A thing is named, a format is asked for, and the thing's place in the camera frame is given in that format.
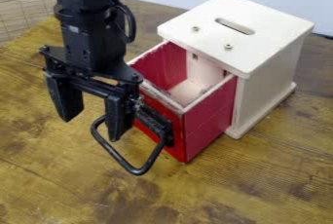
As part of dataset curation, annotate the black metal drawer handle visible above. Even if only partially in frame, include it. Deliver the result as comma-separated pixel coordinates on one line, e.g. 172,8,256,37
90,104,174,176

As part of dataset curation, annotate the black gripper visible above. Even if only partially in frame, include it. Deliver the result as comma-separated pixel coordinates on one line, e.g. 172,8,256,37
41,19,144,141

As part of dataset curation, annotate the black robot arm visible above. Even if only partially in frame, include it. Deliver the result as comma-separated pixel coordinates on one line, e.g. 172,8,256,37
41,0,144,141

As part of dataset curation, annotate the white wooden box cabinet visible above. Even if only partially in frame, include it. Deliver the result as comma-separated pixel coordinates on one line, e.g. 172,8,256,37
158,0,314,139

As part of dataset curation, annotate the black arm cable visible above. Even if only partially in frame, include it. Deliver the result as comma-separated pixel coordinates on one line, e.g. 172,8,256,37
112,1,138,45

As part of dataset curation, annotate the red drawer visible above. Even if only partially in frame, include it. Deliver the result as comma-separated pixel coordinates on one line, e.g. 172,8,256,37
130,41,239,163

